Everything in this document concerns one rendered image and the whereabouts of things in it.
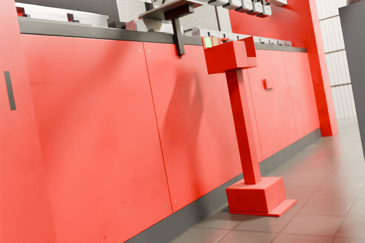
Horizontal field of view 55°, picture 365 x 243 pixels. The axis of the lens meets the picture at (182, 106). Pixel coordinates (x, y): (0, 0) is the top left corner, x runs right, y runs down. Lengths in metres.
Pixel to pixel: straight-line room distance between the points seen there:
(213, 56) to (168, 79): 0.23
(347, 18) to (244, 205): 0.89
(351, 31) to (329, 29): 3.85
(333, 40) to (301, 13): 1.52
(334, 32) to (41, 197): 4.60
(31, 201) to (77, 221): 0.25
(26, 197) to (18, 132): 0.16
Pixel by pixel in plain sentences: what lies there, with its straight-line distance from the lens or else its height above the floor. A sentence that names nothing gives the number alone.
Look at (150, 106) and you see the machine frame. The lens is 1.46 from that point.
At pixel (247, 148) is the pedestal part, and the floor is 0.29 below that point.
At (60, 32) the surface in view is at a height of 0.84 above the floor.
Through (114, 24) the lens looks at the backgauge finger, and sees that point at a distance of 1.91.
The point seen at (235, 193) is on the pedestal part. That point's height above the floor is 0.10.
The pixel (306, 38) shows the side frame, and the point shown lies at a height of 0.97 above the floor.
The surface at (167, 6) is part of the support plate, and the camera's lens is 1.65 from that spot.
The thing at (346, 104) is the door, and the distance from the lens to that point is 5.15.
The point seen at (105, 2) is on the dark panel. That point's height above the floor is 1.27.
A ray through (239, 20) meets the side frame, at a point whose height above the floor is 1.33.
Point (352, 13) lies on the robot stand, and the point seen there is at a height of 0.74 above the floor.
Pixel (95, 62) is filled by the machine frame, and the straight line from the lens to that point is 1.30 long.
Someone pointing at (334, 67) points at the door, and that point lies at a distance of 5.15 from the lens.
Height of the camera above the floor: 0.54
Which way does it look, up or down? level
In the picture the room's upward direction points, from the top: 10 degrees counter-clockwise
